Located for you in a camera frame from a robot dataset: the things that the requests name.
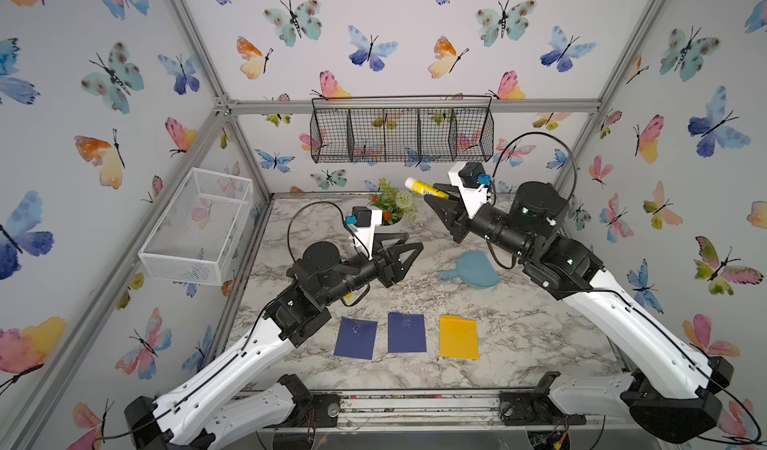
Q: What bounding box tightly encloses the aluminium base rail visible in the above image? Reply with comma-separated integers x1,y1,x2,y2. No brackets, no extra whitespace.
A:
170,386,672,434

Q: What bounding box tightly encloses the white mesh wall basket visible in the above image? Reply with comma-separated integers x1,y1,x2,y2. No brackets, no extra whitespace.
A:
138,168,254,285

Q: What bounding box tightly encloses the potted flower plant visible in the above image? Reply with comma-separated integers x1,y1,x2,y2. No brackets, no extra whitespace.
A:
369,178,415,226

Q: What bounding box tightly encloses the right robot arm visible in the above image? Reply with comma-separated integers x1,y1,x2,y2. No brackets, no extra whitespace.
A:
425,137,766,448

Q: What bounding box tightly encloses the left navy envelope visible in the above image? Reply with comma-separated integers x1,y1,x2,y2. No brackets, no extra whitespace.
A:
334,317,378,360

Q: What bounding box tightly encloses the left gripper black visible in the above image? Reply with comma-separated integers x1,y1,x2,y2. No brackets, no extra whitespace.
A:
316,232,417,309

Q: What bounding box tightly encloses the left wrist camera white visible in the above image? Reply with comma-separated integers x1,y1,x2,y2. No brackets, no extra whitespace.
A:
345,206,383,260

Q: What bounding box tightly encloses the yellow glue stick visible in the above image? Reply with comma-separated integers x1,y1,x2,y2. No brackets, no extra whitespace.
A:
405,178,451,200

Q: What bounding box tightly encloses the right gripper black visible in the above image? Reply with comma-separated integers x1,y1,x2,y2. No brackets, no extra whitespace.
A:
431,183,541,272

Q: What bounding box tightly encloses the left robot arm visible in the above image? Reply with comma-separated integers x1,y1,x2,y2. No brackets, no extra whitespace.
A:
124,206,423,449

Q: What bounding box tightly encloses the black wire wall basket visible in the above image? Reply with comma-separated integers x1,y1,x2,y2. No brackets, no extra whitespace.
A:
310,95,495,164

